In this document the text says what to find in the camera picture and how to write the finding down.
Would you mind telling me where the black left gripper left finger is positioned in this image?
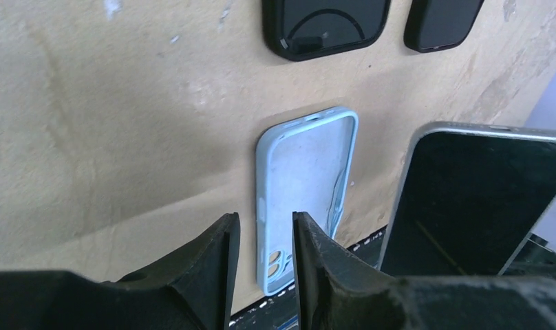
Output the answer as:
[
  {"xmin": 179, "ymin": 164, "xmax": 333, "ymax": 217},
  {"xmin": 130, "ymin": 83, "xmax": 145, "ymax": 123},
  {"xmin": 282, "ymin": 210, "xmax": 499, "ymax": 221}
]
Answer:
[{"xmin": 0, "ymin": 213, "xmax": 240, "ymax": 329}]

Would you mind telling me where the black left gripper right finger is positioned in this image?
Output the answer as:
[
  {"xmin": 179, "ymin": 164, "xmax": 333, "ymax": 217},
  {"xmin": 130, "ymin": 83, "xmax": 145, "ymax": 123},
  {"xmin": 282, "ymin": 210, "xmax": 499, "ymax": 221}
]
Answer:
[{"xmin": 291, "ymin": 211, "xmax": 556, "ymax": 330}]

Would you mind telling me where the light blue phone case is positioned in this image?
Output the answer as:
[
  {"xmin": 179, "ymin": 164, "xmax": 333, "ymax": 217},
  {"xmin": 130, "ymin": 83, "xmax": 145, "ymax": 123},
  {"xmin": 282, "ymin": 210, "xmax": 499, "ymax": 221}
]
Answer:
[{"xmin": 255, "ymin": 107, "xmax": 359, "ymax": 296}]

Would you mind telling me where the phone with bright reflection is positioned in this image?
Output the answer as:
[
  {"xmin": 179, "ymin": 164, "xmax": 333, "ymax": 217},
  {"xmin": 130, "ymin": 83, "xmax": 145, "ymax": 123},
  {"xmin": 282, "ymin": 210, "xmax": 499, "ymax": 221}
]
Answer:
[{"xmin": 378, "ymin": 122, "xmax": 556, "ymax": 276}]

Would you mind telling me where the black phone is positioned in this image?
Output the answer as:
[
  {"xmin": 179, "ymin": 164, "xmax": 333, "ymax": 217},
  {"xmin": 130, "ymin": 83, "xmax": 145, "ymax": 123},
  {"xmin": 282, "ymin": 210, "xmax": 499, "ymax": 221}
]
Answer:
[{"xmin": 261, "ymin": 0, "xmax": 391, "ymax": 62}]

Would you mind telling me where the black phone case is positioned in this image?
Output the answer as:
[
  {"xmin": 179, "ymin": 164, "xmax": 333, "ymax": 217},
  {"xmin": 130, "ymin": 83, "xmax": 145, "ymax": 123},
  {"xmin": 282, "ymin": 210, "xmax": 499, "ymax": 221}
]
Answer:
[{"xmin": 403, "ymin": 0, "xmax": 484, "ymax": 54}]

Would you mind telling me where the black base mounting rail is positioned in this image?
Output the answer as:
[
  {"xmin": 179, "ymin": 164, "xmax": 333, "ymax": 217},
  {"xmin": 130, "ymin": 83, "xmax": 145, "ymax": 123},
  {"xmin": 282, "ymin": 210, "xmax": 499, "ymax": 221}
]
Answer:
[{"xmin": 228, "ymin": 225, "xmax": 556, "ymax": 330}]

